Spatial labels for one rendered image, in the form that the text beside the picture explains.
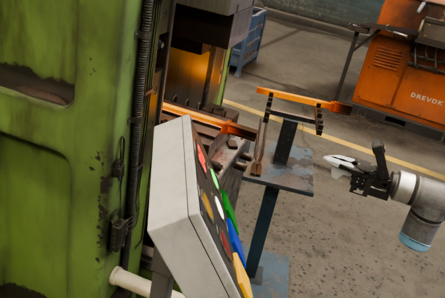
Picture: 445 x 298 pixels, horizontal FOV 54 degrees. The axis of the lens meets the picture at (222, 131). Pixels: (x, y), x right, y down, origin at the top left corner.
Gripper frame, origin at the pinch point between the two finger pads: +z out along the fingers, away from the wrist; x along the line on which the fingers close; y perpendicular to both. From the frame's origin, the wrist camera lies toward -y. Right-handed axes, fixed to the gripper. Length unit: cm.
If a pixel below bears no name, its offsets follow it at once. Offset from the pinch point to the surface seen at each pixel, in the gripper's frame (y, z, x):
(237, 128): -0.9, 28.7, -1.5
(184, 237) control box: -16, 18, -74
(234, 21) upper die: -34.4, 33.4, -11.5
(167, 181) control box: -18, 25, -65
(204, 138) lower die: 2.0, 36.3, -8.7
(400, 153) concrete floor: 100, -66, 267
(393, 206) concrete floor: 100, -57, 167
